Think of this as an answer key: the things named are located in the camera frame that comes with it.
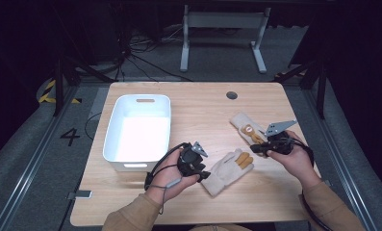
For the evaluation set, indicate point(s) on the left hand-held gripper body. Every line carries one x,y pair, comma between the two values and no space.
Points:
188,159

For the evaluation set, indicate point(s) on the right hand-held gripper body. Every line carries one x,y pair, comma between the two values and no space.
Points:
280,144

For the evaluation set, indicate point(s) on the plain white and yellow glove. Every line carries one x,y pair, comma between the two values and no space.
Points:
220,176

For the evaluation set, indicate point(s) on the white plastic bin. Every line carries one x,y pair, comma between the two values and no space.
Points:
140,141

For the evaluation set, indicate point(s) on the person's right hand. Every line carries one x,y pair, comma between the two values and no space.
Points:
299,160

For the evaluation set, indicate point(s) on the person's left hand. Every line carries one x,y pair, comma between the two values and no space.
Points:
166,179

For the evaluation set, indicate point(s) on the person's lap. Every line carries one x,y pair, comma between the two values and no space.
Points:
220,228

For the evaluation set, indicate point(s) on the grey table grommet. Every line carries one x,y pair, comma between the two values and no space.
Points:
232,95

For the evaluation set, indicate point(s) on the black metal stand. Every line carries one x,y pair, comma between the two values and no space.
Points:
321,93
59,86

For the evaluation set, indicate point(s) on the yellow black hazard tape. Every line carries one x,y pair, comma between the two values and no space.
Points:
47,93

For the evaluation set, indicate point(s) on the aluminium floor rail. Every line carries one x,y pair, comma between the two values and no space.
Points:
28,166
339,166

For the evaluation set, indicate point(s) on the grey metal desk frame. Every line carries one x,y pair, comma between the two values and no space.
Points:
224,20

